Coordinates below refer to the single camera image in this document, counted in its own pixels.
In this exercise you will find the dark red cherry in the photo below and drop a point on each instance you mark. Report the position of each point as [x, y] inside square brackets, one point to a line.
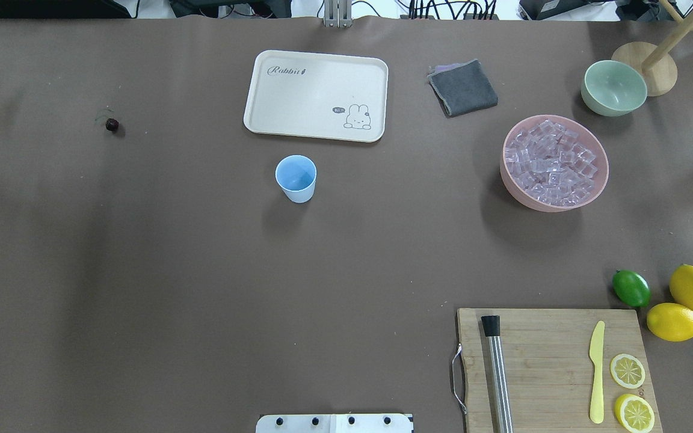
[107, 117]

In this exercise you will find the light blue plastic cup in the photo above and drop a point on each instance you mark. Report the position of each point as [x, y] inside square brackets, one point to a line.
[296, 175]

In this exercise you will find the pink bowl of ice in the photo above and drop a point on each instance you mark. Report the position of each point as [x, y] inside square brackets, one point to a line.
[553, 164]

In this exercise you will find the steel muddler black tip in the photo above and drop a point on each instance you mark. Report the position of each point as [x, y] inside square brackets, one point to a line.
[501, 402]

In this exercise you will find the folded grey cloth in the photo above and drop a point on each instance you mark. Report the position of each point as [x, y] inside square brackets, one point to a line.
[462, 88]

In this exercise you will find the yellow plastic knife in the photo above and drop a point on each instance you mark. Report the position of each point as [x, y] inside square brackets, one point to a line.
[596, 356]

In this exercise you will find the whole yellow lemon lower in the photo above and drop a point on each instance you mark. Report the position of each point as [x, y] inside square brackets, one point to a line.
[670, 321]

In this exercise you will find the cream rabbit serving tray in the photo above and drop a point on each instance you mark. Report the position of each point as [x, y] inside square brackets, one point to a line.
[318, 96]

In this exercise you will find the lemon slice lower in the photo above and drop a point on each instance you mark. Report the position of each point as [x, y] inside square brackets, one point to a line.
[634, 413]

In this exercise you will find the mint green bowl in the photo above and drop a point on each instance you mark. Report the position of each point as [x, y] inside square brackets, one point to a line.
[612, 88]

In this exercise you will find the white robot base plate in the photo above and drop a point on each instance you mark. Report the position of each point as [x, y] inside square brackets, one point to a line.
[350, 422]

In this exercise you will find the wooden cutting board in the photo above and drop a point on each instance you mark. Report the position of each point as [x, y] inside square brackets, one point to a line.
[548, 370]

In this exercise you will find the lemon slice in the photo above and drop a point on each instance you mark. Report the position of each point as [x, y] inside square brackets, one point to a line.
[627, 371]
[634, 413]

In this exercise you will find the lemon slice upper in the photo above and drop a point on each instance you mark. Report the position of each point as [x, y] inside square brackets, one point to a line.
[627, 371]

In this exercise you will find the green lime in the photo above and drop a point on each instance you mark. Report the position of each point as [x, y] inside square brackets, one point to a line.
[631, 288]

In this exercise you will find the wooden cup rack stand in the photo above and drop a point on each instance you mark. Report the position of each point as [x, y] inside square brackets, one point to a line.
[654, 63]

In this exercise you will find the aluminium frame post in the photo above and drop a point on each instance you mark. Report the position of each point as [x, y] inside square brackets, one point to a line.
[337, 14]

